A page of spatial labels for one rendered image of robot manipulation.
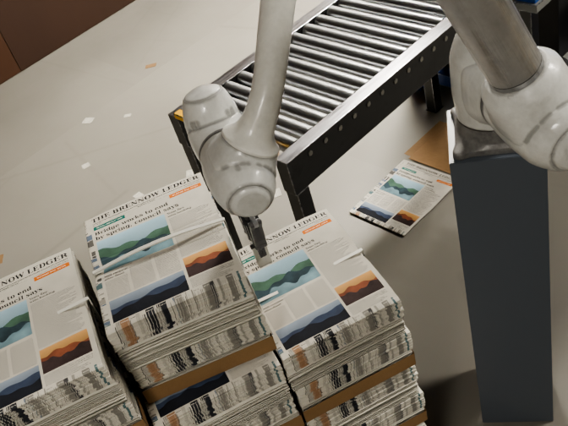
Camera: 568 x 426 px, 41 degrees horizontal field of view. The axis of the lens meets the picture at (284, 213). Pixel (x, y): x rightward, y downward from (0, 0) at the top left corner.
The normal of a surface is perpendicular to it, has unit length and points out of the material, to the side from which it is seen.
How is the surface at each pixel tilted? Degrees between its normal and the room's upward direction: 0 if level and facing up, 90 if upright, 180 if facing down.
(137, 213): 2
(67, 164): 0
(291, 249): 1
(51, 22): 90
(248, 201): 98
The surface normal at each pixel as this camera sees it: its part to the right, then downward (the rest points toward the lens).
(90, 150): -0.24, -0.73
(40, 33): 0.69, 0.33
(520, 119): -0.43, 0.62
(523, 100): -0.40, 0.25
